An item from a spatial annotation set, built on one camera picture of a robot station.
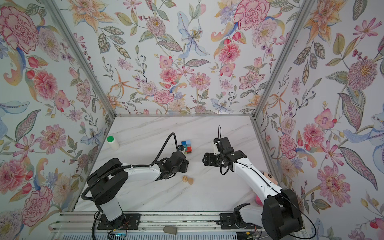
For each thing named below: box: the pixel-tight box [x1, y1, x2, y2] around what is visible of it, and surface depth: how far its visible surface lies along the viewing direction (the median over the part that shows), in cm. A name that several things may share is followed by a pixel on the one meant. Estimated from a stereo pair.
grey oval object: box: [163, 226, 178, 235], surface depth 72 cm
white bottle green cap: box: [106, 135, 120, 151], surface depth 98 cm
